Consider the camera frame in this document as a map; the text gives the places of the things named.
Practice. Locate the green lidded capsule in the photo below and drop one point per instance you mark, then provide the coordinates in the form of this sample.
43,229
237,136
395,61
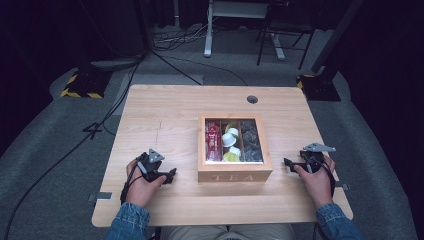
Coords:
230,126
231,158

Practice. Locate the pile of dark clear packets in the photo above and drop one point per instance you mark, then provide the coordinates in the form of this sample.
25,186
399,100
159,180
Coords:
251,141

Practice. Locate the black chair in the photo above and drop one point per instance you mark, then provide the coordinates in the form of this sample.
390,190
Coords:
286,23

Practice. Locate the black yellow striped stand base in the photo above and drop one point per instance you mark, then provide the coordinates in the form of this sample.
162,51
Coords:
86,83
320,88

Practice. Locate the white capsule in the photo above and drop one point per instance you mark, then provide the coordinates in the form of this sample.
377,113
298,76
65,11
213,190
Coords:
228,140
235,151
234,132

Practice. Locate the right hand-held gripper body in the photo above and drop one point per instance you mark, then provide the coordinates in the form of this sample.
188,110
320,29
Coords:
315,156

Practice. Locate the white desk frame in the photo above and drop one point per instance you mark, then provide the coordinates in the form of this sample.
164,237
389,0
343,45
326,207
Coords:
233,10

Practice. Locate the grey metal table bracket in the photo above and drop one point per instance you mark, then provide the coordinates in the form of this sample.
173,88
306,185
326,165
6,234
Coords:
101,195
341,186

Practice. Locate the dark slanted stand pole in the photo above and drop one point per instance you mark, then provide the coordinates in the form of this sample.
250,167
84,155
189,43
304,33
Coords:
336,36

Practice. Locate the person's legs beige trousers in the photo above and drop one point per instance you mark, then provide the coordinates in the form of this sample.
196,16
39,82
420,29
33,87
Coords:
226,232

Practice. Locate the pile of red sachets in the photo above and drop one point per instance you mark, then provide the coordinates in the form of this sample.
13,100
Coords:
213,141

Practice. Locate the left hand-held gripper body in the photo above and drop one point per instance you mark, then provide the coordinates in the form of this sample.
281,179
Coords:
151,171

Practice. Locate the person's left hand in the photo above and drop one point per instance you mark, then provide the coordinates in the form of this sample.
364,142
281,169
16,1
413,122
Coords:
140,191

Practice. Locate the wooden box with window lid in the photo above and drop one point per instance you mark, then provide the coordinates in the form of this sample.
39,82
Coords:
233,174

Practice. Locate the person's right hand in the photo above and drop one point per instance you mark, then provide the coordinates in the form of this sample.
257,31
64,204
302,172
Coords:
320,186

